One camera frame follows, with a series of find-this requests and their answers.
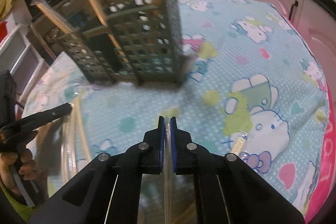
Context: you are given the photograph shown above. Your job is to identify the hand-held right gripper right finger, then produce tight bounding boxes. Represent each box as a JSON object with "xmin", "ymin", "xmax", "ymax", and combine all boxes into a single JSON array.
[{"xmin": 170, "ymin": 116, "xmax": 305, "ymax": 224}]

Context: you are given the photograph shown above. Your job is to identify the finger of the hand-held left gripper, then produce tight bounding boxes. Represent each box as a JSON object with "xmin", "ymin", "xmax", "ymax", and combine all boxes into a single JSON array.
[{"xmin": 16, "ymin": 103, "xmax": 72, "ymax": 132}]

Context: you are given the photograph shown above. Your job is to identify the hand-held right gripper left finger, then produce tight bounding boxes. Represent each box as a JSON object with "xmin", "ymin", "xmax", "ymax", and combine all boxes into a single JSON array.
[{"xmin": 30, "ymin": 116, "xmax": 166, "ymax": 224}]

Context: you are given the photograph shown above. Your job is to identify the plastic-wrapped chopstick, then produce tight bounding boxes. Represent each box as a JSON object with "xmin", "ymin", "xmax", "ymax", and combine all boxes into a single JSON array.
[
  {"xmin": 231, "ymin": 132, "xmax": 250, "ymax": 161},
  {"xmin": 60, "ymin": 97, "xmax": 92, "ymax": 182},
  {"xmin": 30, "ymin": 0, "xmax": 72, "ymax": 35},
  {"xmin": 164, "ymin": 119, "xmax": 174, "ymax": 224}
]

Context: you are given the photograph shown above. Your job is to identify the green plastic utensil holder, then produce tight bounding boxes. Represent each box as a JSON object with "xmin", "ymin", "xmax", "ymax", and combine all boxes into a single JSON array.
[{"xmin": 56, "ymin": 0, "xmax": 184, "ymax": 86}]

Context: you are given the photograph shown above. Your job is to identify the person's left forearm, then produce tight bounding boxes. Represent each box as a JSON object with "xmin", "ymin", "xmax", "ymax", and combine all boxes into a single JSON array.
[{"xmin": 0, "ymin": 179, "xmax": 29, "ymax": 222}]

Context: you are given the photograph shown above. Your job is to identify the person's left hand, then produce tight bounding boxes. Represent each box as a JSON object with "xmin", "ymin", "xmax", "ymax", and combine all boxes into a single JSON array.
[{"xmin": 0, "ymin": 148, "xmax": 38, "ymax": 195}]

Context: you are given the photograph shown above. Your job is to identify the white plastic drawer unit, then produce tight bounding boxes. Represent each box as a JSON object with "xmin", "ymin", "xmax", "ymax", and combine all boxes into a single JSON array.
[{"xmin": 0, "ymin": 25, "xmax": 48, "ymax": 104}]

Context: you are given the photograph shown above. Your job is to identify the round bamboo trays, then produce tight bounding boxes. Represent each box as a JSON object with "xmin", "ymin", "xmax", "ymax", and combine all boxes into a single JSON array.
[{"xmin": 0, "ymin": 0, "xmax": 16, "ymax": 20}]

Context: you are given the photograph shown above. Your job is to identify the printed cartoon blanket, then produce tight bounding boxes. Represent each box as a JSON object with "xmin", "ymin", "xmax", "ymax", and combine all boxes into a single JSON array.
[{"xmin": 25, "ymin": 0, "xmax": 331, "ymax": 216}]

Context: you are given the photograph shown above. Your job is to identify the pink towel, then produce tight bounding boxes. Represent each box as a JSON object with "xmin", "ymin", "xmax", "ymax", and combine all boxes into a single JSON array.
[{"xmin": 302, "ymin": 67, "xmax": 336, "ymax": 224}]

